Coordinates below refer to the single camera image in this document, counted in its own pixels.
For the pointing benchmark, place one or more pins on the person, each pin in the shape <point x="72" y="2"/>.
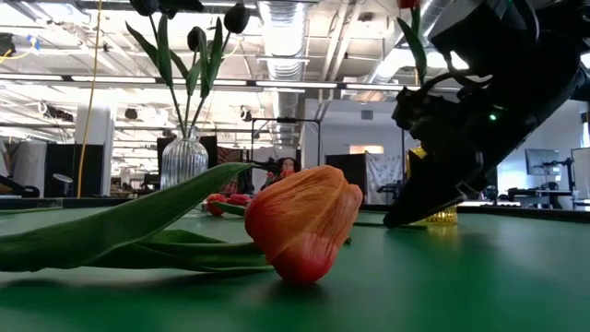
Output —
<point x="286" y="166"/>

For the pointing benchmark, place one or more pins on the white column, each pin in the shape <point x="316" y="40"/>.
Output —
<point x="103" y="138"/>

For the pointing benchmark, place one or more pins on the silver ventilation duct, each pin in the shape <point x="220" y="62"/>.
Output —
<point x="283" y="41"/>

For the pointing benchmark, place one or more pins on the round desk lamp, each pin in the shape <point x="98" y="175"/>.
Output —
<point x="62" y="186"/>

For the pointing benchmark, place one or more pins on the yellow glass vase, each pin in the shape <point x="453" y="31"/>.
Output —
<point x="442" y="216"/>

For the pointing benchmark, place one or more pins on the clear ribbed glass vase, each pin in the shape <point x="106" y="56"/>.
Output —
<point x="184" y="157"/>

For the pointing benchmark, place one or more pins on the overhead light bar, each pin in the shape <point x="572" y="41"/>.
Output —
<point x="295" y="84"/>

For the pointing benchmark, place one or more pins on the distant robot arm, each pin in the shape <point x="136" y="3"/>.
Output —
<point x="392" y="190"/>

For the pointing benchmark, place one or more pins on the wall monitor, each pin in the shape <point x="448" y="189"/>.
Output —
<point x="541" y="161"/>

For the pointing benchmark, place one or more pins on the whiteboard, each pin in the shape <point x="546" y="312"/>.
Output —
<point x="581" y="173"/>

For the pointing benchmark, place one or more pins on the distant black desk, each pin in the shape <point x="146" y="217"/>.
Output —
<point x="530" y="193"/>

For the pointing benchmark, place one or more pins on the black artificial tulip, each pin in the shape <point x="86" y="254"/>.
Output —
<point x="196" y="39"/>
<point x="236" y="17"/>
<point x="145" y="5"/>

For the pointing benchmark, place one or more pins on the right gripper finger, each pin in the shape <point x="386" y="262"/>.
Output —
<point x="438" y="189"/>

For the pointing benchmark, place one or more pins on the wall vent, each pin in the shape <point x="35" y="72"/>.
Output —
<point x="367" y="115"/>

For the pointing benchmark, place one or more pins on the black metal frame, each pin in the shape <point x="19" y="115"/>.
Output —
<point x="286" y="120"/>

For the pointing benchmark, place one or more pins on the white patterned cloth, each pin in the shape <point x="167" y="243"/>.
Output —
<point x="385" y="168"/>

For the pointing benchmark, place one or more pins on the black table frame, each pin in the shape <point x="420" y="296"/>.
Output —
<point x="115" y="202"/>

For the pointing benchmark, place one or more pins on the orange artificial tulip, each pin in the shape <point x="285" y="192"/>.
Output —
<point x="304" y="221"/>
<point x="417" y="50"/>

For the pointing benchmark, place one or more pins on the red mandala tapestry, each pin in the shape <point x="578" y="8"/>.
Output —
<point x="228" y="159"/>

